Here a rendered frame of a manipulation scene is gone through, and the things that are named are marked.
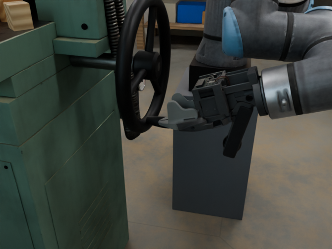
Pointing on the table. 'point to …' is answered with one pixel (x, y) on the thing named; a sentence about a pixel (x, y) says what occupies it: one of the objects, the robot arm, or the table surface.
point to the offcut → (18, 15)
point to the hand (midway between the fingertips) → (166, 124)
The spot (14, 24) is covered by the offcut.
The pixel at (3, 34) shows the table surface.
